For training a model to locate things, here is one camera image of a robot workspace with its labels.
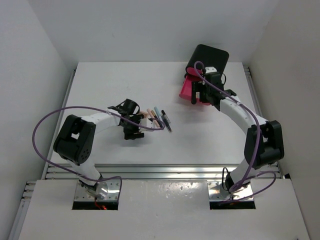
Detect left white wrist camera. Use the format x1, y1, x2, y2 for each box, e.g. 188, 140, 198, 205
139, 118, 154, 131

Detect metal base plate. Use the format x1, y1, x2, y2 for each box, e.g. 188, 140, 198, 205
207, 180, 253, 202
74, 180, 120, 202

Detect light blue black pen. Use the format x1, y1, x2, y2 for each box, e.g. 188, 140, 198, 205
153, 106, 165, 128

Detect black drawer cabinet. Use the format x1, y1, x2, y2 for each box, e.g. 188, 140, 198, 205
185, 44, 230, 75

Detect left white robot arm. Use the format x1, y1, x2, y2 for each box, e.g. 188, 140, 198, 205
53, 99, 144, 192

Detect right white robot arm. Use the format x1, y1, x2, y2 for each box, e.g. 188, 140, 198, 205
191, 70, 285, 193

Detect peach concealer stick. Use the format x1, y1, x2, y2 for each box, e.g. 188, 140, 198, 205
147, 108, 161, 128

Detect brown gold makeup pencil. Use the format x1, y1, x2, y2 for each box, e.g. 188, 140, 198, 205
151, 110, 160, 124

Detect brown eyeshadow palette four pans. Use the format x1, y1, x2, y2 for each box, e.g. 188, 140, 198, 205
138, 111, 149, 119

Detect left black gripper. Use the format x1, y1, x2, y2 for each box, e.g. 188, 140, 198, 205
121, 114, 144, 139

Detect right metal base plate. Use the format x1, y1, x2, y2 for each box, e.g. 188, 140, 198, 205
207, 180, 253, 202

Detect black mascara tube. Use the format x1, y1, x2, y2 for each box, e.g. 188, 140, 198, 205
161, 110, 172, 133

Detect aluminium frame rail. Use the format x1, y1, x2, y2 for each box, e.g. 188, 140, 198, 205
42, 163, 282, 180

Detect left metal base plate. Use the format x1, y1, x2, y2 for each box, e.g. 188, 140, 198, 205
74, 180, 120, 202

